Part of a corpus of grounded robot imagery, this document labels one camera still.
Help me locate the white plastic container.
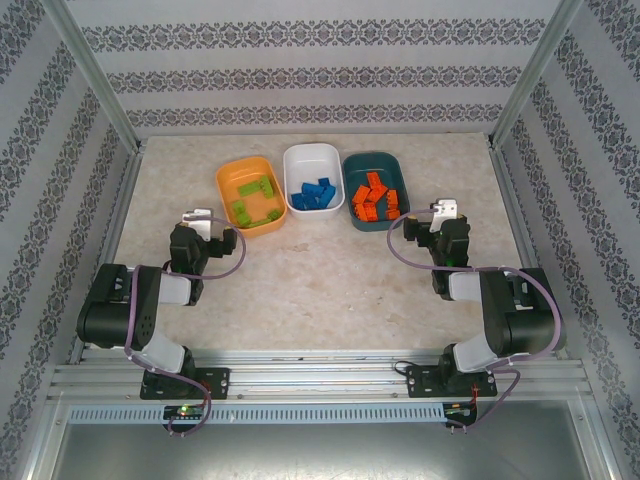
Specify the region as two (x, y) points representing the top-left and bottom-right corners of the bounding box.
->
(282, 143), (346, 221)

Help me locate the orange plastic container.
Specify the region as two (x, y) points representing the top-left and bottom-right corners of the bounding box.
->
(214, 156), (288, 239)

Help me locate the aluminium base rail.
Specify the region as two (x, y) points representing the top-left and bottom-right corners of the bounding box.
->
(47, 348), (594, 402)

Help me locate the aluminium side rail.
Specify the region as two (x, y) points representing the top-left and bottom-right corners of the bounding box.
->
(67, 147), (147, 364)
(488, 147), (566, 360)

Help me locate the teal plastic container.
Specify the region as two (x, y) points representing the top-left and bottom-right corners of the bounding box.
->
(341, 152), (412, 234)

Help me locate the aluminium frame post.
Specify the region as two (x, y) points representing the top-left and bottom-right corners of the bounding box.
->
(487, 0), (587, 151)
(38, 0), (147, 154)

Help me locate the grey slotted cable duct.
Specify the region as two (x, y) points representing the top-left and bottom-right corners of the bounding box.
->
(67, 402), (447, 426)

